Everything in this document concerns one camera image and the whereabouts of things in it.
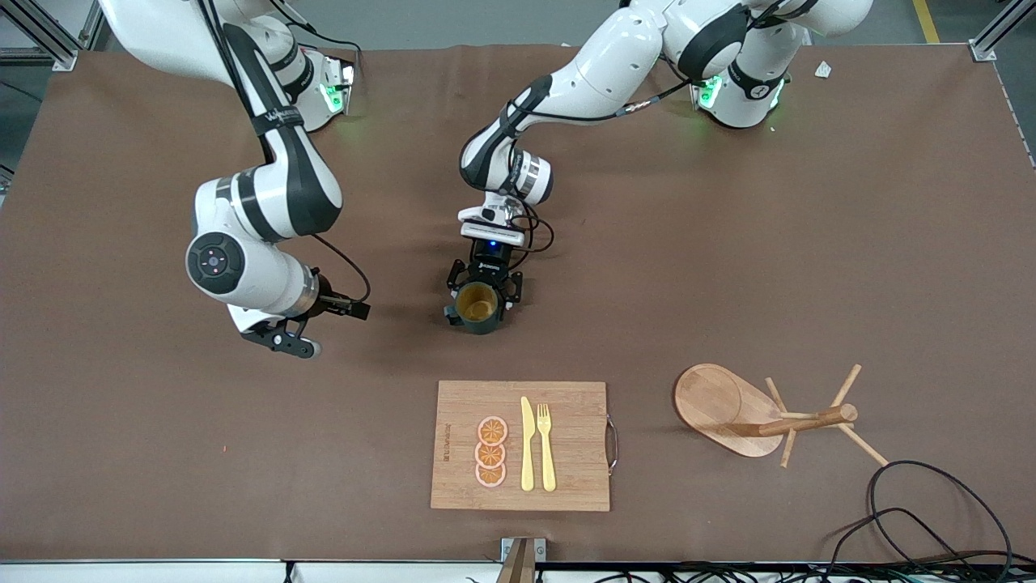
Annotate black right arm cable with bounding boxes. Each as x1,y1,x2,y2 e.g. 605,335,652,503
194,0,373,304

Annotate wooden mug tree stand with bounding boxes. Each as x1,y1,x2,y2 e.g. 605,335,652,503
673,363,890,469

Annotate yellow plastic fork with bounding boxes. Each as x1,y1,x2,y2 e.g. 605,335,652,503
537,403,558,493

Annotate metal bracket with brown bar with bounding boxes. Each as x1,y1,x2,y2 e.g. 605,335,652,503
500,537,547,583

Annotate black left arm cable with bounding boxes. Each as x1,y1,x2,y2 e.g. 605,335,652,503
502,77,697,272

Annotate bamboo cutting board with handle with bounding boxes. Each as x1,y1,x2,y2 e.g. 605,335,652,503
430,380,621,513

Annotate black loose cable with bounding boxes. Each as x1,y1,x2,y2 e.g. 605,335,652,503
868,460,1014,572
824,508,984,577

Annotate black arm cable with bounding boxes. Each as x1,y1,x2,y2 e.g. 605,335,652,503
502,77,697,272
194,0,373,304

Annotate aluminium frame profile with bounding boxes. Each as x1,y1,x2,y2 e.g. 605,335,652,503
0,0,106,70
970,0,1036,62

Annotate yellow plastic knife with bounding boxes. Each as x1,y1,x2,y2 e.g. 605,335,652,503
520,396,536,492

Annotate teal ribbed ceramic mug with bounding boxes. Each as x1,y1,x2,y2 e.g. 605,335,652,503
443,279,507,335

